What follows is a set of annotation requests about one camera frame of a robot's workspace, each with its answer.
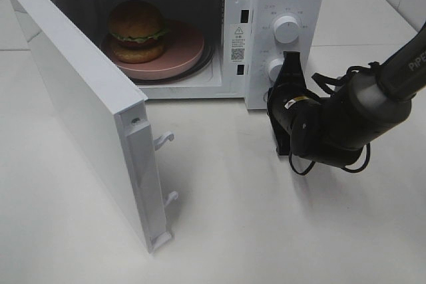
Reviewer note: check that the white microwave door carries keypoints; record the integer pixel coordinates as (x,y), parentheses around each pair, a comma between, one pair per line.
(105,113)

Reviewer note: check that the pink round plate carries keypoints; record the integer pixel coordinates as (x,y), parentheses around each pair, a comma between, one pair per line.
(171,55)

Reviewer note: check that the glass microwave turntable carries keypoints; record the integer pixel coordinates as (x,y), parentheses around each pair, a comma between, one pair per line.
(204,60)

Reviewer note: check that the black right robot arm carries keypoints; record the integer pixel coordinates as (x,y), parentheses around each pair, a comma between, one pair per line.
(360,106)

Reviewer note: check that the white upper power knob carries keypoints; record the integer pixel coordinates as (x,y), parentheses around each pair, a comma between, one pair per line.
(286,28)

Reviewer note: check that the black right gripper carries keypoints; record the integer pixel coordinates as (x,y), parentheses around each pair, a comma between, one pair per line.
(291,107)

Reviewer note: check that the white timer knob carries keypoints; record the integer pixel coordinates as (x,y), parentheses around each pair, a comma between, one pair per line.
(273,68)

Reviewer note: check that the burger with lettuce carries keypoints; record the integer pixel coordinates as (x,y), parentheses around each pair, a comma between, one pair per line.
(137,31)

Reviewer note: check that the white microwave oven body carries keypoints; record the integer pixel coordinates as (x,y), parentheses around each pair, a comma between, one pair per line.
(240,31)

